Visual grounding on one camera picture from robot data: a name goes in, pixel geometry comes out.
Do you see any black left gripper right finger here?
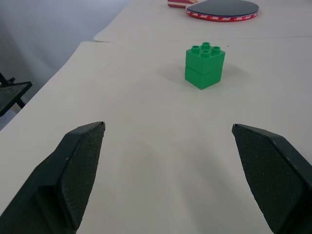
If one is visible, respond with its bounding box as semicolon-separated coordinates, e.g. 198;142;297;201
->
231;123;312;234

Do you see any green toy brick stack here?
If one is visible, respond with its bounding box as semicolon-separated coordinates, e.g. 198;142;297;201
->
184;41;226;91

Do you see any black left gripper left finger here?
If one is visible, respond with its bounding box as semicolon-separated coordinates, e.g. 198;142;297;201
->
0;121;106;234

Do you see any black metal stand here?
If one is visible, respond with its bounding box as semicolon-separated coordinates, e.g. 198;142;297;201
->
0;72;33;117

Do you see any black table tennis paddle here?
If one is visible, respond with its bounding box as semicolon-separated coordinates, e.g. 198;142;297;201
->
167;0;259;22

